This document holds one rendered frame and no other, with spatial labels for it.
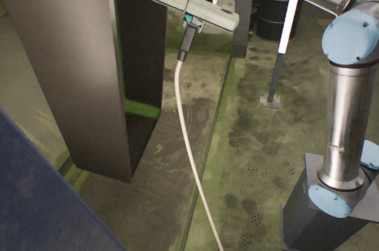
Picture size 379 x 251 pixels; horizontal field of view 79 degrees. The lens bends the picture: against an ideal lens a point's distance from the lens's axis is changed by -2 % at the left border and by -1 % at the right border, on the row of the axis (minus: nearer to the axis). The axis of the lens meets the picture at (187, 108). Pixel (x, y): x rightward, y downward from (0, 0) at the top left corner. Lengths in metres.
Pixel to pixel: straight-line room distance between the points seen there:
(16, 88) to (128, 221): 1.32
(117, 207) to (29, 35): 1.36
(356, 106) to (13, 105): 2.08
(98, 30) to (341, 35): 0.65
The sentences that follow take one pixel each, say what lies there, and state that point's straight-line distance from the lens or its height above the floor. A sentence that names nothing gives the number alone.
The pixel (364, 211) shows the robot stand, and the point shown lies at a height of 0.64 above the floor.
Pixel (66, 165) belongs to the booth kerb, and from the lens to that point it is 2.21.
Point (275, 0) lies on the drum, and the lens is 3.41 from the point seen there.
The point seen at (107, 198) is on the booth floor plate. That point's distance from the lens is 1.98.
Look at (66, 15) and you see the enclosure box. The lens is 0.80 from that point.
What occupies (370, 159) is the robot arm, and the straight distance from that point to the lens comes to 1.13.
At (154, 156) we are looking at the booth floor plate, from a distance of 2.07.
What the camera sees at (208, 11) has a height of 1.45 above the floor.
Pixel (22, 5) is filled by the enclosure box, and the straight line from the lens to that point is 0.88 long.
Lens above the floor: 1.71
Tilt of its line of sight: 44 degrees down
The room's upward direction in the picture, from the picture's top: 6 degrees counter-clockwise
